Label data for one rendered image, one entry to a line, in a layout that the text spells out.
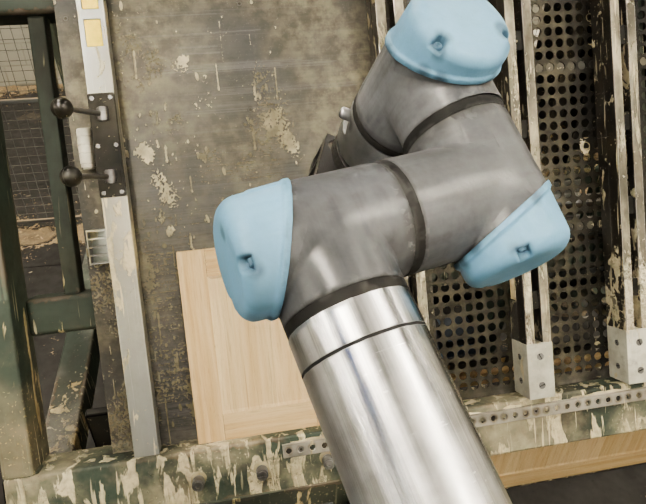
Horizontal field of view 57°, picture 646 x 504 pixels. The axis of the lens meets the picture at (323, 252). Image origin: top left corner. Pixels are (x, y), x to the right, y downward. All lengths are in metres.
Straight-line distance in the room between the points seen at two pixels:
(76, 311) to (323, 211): 1.07
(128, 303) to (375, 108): 0.89
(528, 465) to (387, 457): 1.76
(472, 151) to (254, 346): 0.96
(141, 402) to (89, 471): 0.17
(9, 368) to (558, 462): 1.58
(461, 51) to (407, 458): 0.24
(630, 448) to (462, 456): 1.93
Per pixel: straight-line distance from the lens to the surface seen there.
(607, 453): 2.18
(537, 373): 1.42
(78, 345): 1.79
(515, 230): 0.37
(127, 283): 1.25
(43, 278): 3.50
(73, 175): 1.14
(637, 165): 1.50
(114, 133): 1.24
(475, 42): 0.41
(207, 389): 1.30
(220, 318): 1.27
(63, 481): 1.37
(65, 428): 1.59
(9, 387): 1.33
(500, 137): 0.40
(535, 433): 1.48
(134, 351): 1.27
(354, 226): 0.32
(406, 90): 0.42
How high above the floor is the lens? 1.94
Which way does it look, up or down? 35 degrees down
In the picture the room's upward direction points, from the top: straight up
